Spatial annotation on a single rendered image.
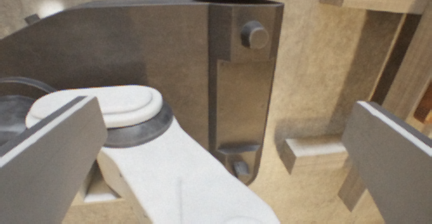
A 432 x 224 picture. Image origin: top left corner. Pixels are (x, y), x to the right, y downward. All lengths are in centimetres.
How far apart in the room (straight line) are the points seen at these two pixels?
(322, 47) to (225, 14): 44
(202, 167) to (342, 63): 67
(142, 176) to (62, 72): 30
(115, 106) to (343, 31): 70
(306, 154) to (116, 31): 72
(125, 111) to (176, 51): 18
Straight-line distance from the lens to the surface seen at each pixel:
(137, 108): 35
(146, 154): 33
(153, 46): 46
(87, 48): 49
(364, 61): 92
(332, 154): 94
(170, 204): 27
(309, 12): 73
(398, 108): 89
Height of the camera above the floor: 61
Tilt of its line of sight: 58 degrees down
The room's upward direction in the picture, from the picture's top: 160 degrees clockwise
